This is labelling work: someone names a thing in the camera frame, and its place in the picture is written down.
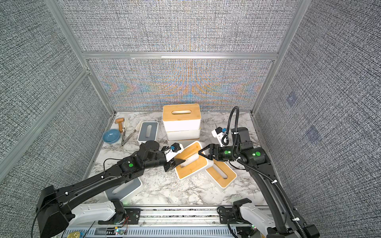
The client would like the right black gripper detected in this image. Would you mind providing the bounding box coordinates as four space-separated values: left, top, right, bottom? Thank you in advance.
200 146 243 163

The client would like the bamboo lid tissue box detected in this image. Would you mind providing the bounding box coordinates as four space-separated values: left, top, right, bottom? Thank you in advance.
204 164 237 191
162 104 201 132
167 138 199 148
175 141 214 180

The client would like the yellow lid tissue box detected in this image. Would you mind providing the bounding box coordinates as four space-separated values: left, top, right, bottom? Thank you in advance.
166 129 201 141

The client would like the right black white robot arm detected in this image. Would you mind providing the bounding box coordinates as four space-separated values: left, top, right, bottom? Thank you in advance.
198 127 320 238

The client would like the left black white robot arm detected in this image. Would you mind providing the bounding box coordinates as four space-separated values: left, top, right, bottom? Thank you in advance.
33 140 184 238

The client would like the back grey lid tissue box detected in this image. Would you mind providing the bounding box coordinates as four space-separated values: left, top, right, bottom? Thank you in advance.
138 121 159 144

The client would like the grey lid tissue box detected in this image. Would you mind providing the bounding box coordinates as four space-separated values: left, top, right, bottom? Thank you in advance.
104 178 144 204
138 121 159 144

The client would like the front grey lid tissue box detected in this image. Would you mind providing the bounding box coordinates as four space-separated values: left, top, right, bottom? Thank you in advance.
104 178 144 204

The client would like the blue bowl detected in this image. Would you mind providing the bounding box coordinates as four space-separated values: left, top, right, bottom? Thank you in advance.
102 129 121 144

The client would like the brass round object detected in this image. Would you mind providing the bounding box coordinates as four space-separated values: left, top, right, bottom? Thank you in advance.
67 231 82 238

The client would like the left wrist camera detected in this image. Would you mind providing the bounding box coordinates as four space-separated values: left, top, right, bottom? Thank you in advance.
164 143 184 162

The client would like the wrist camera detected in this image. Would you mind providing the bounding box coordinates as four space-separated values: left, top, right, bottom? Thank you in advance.
164 143 184 162
211 127 229 147

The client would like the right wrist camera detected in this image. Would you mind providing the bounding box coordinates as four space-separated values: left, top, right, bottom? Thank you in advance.
211 127 229 147

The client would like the white spatula metal handle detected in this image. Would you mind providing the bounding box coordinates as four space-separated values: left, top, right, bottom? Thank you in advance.
121 121 143 147

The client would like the aluminium front rail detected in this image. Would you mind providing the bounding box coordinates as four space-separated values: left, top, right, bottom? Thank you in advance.
55 204 271 238

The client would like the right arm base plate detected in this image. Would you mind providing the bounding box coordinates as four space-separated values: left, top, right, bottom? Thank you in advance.
217 206 241 224

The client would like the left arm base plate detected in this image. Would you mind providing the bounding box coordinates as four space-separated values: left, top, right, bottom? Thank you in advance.
97 208 141 226

